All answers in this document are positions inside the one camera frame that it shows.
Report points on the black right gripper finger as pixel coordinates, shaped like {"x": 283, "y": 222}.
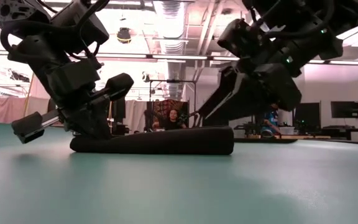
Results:
{"x": 278, "y": 87}
{"x": 228, "y": 81}

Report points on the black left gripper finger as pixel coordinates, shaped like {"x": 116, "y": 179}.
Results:
{"x": 26, "y": 127}
{"x": 120, "y": 87}

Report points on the black towel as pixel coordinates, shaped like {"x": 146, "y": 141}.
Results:
{"x": 166, "y": 143}

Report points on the black monitor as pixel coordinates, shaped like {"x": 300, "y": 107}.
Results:
{"x": 345, "y": 109}
{"x": 120, "y": 109}
{"x": 309, "y": 113}

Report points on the small black ceiling lamp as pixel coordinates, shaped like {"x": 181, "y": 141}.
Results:
{"x": 145, "y": 77}

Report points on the white curtain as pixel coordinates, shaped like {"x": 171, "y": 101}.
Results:
{"x": 135, "y": 113}

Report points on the person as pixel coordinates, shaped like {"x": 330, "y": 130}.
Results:
{"x": 271, "y": 121}
{"x": 172, "y": 124}

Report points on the white plastic bin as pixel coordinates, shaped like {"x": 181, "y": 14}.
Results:
{"x": 287, "y": 130}

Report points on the red patterned cloth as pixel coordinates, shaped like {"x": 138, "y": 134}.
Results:
{"x": 163, "y": 107}

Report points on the long ceiling light bar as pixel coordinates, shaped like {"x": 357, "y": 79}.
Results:
{"x": 182, "y": 57}

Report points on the black desk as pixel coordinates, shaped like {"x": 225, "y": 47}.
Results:
{"x": 346, "y": 128}

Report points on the green table mat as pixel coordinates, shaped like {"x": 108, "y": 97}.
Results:
{"x": 179, "y": 186}

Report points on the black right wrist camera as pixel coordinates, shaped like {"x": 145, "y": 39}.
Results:
{"x": 238, "y": 37}

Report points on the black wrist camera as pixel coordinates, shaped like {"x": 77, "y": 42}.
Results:
{"x": 89, "y": 28}
{"x": 238, "y": 37}

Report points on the black ceiling dome camera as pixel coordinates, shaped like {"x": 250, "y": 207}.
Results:
{"x": 124, "y": 35}

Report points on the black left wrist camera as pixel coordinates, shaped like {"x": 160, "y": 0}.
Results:
{"x": 89, "y": 28}

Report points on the black stand frame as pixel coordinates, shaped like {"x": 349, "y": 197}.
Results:
{"x": 172, "y": 81}

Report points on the silver ventilation duct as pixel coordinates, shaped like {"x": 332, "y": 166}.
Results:
{"x": 171, "y": 25}

